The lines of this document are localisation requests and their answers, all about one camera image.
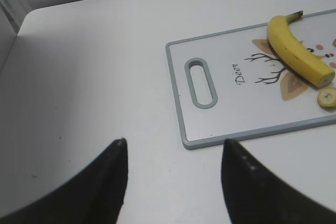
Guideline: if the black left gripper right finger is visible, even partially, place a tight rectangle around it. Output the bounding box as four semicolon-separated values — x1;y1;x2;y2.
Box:
221;139;335;223

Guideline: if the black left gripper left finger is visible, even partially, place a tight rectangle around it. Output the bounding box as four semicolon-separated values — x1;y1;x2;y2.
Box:
1;138;128;223

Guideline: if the cut banana tip piece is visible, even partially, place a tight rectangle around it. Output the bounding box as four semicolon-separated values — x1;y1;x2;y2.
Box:
317;87;336;108

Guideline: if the yellow banana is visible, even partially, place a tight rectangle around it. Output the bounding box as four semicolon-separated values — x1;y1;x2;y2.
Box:
267;10;335;88

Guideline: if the white deer cutting board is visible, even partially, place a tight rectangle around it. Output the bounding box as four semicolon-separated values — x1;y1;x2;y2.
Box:
165;23;335;150

